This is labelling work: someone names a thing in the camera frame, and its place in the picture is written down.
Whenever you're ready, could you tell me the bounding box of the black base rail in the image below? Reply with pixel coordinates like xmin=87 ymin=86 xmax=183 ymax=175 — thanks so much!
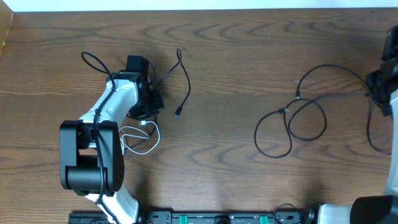
xmin=68 ymin=203 xmax=381 ymax=224

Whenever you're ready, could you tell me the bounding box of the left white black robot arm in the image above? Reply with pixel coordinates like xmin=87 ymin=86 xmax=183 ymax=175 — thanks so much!
xmin=59 ymin=72 xmax=150 ymax=223

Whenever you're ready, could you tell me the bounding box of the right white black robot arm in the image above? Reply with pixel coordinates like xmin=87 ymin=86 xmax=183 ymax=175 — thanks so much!
xmin=303 ymin=57 xmax=397 ymax=223

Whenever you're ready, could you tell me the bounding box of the black USB cable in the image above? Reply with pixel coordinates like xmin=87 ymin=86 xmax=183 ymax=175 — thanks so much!
xmin=127 ymin=47 xmax=192 ymax=149

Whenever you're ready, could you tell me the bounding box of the white USB cable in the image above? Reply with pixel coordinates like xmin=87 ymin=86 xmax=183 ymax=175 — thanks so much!
xmin=118 ymin=119 xmax=161 ymax=156

